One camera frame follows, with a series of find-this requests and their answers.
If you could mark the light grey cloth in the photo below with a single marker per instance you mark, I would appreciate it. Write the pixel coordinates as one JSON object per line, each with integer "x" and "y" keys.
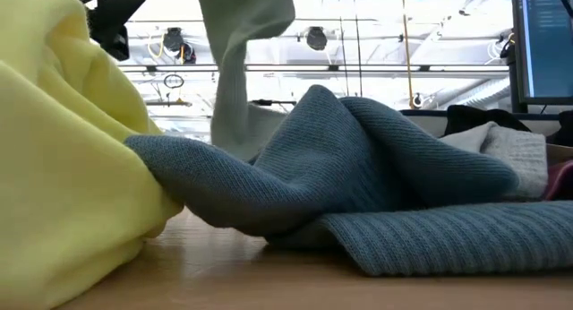
{"x": 515, "y": 157}

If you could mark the white textured cloth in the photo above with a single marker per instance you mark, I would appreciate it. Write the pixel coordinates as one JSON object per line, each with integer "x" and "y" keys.
{"x": 242, "y": 23}

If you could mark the yellow cloth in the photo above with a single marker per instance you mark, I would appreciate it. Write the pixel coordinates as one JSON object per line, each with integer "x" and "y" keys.
{"x": 67, "y": 166}

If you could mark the dark clothes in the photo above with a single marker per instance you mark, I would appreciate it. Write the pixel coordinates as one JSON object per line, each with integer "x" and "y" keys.
{"x": 358, "y": 166}

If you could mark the computer monitor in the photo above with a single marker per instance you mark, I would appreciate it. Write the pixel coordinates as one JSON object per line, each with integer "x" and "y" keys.
{"x": 548, "y": 41}

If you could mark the long horizontal metal rail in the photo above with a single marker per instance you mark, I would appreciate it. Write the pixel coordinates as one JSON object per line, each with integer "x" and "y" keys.
{"x": 358, "y": 68}

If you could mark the black round fixture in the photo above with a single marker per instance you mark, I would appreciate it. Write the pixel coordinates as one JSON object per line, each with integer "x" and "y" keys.
{"x": 316, "y": 37}
{"x": 173, "y": 39}

